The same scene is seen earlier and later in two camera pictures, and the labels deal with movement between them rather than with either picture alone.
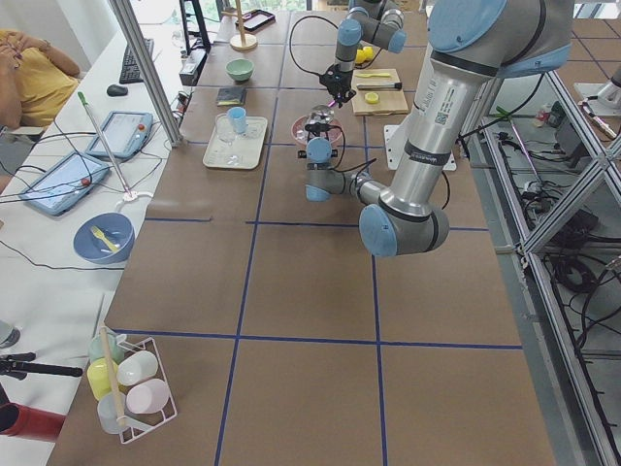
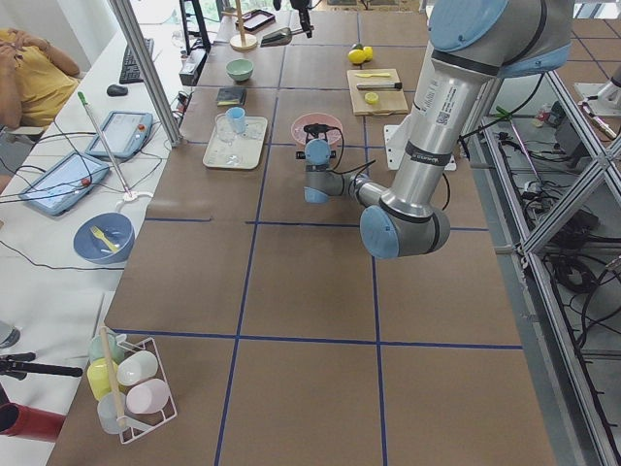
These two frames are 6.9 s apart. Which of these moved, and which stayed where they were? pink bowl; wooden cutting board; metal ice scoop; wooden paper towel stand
Moved: metal ice scoop
Stayed: wooden cutting board; wooden paper towel stand; pink bowl
